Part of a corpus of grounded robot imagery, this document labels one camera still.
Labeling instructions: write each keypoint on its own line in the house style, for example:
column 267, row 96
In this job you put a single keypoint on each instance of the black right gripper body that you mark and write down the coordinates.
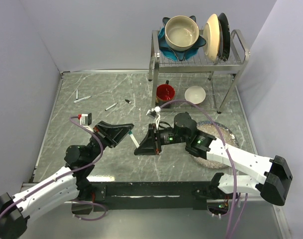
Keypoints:
column 168, row 135

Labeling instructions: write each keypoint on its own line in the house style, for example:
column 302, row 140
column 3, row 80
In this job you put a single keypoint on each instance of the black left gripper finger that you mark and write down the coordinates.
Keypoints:
column 117, row 135
column 107, row 128

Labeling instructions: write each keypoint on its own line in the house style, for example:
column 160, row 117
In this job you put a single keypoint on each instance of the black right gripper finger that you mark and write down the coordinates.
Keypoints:
column 149, row 140
column 144, row 151

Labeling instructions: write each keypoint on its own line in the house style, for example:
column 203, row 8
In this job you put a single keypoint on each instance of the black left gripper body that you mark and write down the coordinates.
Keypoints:
column 104, row 139

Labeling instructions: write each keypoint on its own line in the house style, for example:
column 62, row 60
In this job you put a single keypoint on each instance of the white marker green end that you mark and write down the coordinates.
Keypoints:
column 133, row 139

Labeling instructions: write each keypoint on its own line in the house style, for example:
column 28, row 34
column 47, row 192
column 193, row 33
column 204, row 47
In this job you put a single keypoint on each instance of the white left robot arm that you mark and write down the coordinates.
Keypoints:
column 69, row 183

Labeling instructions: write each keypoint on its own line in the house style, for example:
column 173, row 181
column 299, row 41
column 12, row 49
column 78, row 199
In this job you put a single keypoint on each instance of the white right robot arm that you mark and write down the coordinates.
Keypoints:
column 270, row 177

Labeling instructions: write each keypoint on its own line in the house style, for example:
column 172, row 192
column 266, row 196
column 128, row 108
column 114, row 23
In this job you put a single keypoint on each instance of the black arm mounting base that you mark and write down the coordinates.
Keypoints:
column 153, row 195

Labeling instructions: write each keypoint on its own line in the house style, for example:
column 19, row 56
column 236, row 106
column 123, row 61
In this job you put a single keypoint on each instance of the speckled grey plate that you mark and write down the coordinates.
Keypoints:
column 228, row 135

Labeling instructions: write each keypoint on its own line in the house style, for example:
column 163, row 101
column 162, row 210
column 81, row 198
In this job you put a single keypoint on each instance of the white marker black tip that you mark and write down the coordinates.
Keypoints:
column 110, row 107

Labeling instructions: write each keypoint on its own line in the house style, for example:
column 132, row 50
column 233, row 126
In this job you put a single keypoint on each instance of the small white bowl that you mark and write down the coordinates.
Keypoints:
column 195, row 94

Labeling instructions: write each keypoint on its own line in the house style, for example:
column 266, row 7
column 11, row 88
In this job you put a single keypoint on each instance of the red black mug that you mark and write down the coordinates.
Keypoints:
column 164, row 93

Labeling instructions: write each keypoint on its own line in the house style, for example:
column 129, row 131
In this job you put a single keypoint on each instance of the white marker long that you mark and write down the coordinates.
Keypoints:
column 81, row 99

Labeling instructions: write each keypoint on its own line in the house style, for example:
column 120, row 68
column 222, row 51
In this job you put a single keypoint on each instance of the steel dish rack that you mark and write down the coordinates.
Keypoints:
column 200, row 68

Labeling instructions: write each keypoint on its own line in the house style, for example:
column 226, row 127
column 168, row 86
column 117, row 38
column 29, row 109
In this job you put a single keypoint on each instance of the blue flower-shaped bowl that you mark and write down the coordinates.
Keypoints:
column 175, row 55

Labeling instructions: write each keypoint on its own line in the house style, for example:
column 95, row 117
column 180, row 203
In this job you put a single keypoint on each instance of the cream plate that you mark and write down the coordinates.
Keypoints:
column 211, row 34

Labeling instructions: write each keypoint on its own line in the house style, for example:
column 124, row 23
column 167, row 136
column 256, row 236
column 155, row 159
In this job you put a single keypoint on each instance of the beige ceramic bowl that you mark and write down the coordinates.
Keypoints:
column 181, row 32

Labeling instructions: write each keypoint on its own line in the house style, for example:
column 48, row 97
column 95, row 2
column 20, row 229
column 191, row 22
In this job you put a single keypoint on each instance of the black plate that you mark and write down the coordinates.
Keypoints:
column 224, row 42

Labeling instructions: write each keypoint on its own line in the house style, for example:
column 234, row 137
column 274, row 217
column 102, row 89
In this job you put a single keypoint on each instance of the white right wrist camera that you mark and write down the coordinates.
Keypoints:
column 154, row 112

